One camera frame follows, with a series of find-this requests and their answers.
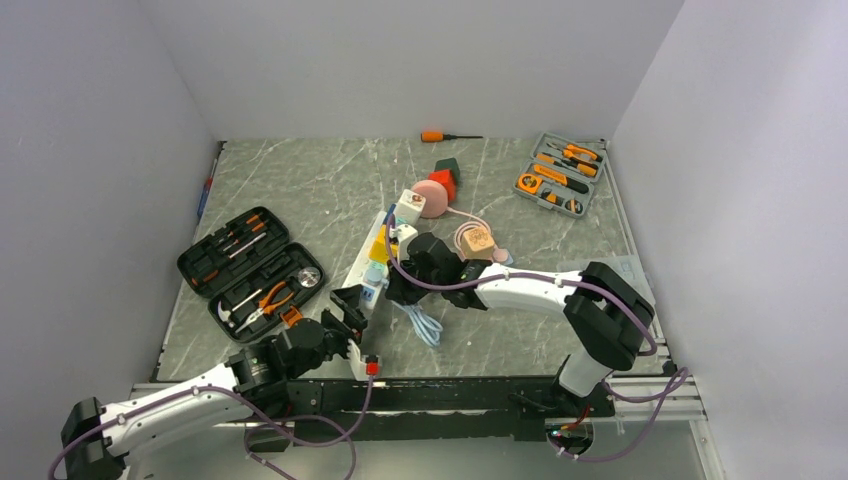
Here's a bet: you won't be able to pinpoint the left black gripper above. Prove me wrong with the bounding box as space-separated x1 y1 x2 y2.
288 283 367 378

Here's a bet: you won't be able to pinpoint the light blue coiled cable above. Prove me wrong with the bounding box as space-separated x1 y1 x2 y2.
390 299 444 349

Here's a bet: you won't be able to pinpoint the clear plastic screw box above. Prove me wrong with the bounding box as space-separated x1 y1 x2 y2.
556 255 653 298

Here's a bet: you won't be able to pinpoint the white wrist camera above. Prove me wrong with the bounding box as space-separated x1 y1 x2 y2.
347 340 381 382
390 224 419 262

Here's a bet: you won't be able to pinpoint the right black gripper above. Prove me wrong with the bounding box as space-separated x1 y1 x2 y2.
385 251 445 306

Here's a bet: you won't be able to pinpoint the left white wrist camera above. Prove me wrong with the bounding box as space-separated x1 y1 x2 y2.
347 340 381 382

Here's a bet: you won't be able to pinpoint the tan wooden cube adapter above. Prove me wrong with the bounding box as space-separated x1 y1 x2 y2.
459 227 495 260

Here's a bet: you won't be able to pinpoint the orange handled screwdriver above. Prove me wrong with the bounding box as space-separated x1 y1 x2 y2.
420 131 482 143

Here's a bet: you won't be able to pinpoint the dark green cube adapter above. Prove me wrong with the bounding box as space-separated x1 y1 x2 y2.
434 157 461 185

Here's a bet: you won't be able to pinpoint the pink cable with plug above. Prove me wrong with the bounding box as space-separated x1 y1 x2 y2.
445 206 513 265

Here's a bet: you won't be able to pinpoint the orange handled pliers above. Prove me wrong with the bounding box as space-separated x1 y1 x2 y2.
235 280 295 334

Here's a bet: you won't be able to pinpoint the yellow cube adapter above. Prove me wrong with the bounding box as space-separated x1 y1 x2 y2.
368 224 397 264

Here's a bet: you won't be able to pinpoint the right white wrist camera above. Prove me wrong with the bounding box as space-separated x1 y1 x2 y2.
390 224 419 262

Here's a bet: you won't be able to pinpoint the black electrical tape roll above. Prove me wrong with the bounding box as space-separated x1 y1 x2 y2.
563 198 584 215

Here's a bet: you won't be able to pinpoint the black aluminium base frame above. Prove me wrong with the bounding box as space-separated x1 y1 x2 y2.
120 375 709 446

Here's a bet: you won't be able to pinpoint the red cube adapter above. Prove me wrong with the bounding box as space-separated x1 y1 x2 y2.
428 169 458 203

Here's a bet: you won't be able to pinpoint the grey tool case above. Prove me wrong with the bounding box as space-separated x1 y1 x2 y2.
512 132 607 219

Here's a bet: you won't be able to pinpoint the teal small plug adapter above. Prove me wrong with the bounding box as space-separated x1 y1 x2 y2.
363 261 387 286

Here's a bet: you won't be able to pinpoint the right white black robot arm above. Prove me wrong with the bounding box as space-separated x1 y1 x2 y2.
386 233 656 415

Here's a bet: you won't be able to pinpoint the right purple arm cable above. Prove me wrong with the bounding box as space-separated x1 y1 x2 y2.
384 211 692 465

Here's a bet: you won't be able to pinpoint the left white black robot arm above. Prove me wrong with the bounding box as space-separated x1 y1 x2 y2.
48 285 367 479

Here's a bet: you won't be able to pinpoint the black tool case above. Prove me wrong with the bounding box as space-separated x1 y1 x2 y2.
177 206 327 344

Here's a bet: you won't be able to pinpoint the pink cube adapter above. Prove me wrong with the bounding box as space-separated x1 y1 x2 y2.
491 248 513 265

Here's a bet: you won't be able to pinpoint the white power strip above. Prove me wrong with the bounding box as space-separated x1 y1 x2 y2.
342 211 388 317

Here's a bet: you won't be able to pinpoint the blue red pen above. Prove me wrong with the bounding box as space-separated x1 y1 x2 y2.
196 151 221 219

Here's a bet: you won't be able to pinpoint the yellow tape measure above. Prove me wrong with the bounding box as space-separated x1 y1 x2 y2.
516 173 540 195

